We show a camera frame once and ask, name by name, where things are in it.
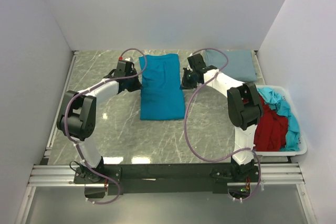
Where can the white plastic laundry basket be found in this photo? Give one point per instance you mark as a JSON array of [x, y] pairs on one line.
[[302, 141]]

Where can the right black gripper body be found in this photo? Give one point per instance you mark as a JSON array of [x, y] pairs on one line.
[[188, 81]]

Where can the black mounting beam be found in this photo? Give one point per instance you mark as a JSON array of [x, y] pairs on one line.
[[165, 178]]

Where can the red t-shirt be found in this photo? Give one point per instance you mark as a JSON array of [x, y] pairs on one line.
[[270, 134]]

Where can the light blue t-shirt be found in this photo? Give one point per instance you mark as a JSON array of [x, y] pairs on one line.
[[277, 102]]

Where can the teal blue t-shirt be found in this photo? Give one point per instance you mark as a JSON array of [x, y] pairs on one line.
[[161, 96]]

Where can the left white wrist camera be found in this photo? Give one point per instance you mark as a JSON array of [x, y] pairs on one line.
[[129, 59]]

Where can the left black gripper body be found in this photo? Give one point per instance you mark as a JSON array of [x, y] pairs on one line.
[[133, 84]]

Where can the folded grey-blue t-shirt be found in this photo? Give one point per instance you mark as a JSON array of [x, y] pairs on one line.
[[240, 64]]

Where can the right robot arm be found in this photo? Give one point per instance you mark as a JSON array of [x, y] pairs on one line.
[[244, 111]]

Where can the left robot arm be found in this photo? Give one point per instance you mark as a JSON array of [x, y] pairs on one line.
[[77, 116]]

